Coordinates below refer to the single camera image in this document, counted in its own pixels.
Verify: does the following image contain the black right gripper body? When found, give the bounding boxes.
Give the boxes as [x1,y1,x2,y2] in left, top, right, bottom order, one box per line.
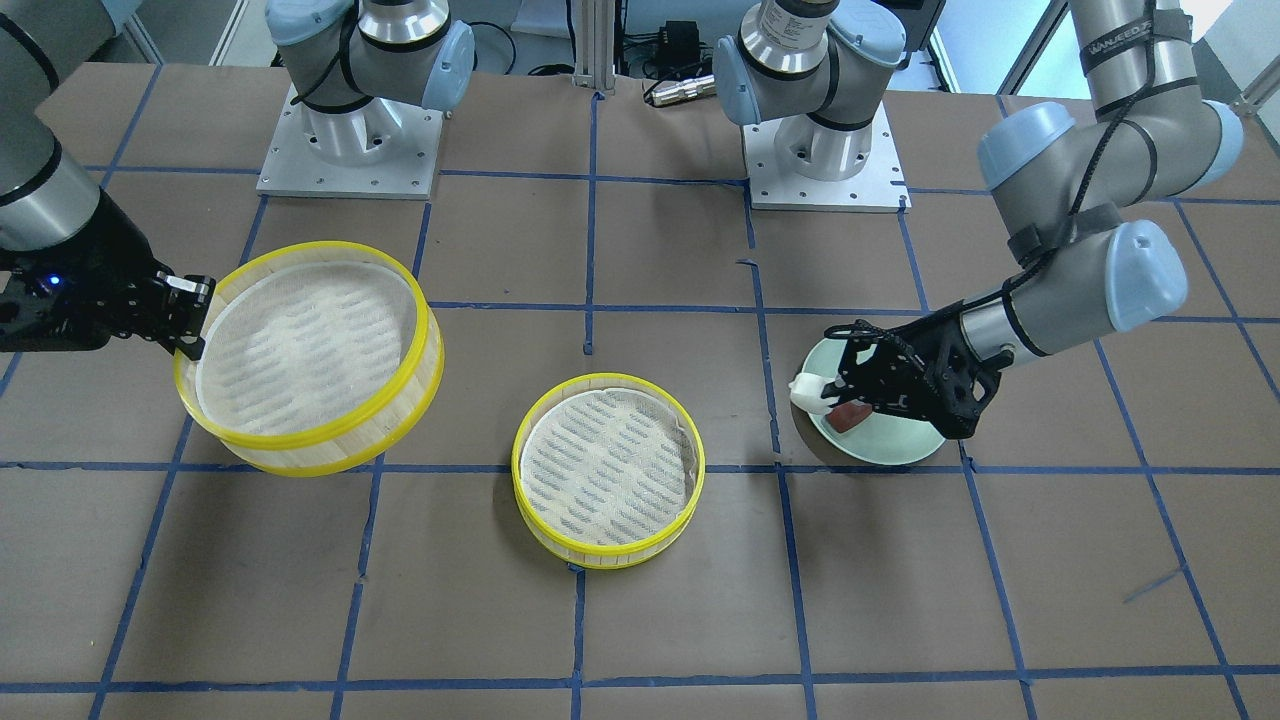
[1,192,172,354]

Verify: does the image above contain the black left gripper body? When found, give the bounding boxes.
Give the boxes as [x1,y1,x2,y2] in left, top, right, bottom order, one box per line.
[879,313,1001,439]

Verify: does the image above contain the brown bun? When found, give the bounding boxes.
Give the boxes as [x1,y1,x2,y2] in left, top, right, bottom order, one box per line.
[826,401,874,433]

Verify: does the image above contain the white bun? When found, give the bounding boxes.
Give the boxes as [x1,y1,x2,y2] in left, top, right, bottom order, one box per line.
[788,372,840,416]

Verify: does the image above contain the yellow bamboo steamer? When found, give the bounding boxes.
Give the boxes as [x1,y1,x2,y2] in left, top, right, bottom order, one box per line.
[174,240,445,477]
[511,372,707,570]

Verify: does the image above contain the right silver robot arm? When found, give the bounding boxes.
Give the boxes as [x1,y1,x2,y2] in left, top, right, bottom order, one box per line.
[3,1,476,361]

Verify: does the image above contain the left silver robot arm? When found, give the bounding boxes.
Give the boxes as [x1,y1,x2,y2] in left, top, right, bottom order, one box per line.
[712,1,1243,439]

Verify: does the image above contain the light green plate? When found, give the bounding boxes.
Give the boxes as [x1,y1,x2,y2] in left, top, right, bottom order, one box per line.
[801,340,946,466]

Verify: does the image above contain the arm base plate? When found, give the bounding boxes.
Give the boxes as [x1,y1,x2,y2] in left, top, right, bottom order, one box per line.
[742,105,913,213]
[256,99,449,201]

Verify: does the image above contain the aluminium frame post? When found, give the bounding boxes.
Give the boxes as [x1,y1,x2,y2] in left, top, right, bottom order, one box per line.
[567,0,621,96]

